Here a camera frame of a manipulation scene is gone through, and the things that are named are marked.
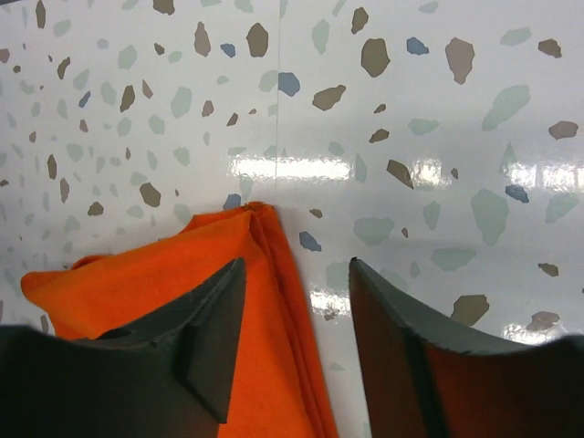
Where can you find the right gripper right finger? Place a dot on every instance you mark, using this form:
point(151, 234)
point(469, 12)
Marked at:
point(426, 375)

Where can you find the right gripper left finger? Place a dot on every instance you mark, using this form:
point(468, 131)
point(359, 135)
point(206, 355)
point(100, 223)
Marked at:
point(169, 373)

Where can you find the orange t-shirt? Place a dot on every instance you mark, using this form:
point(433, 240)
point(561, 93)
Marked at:
point(279, 388)

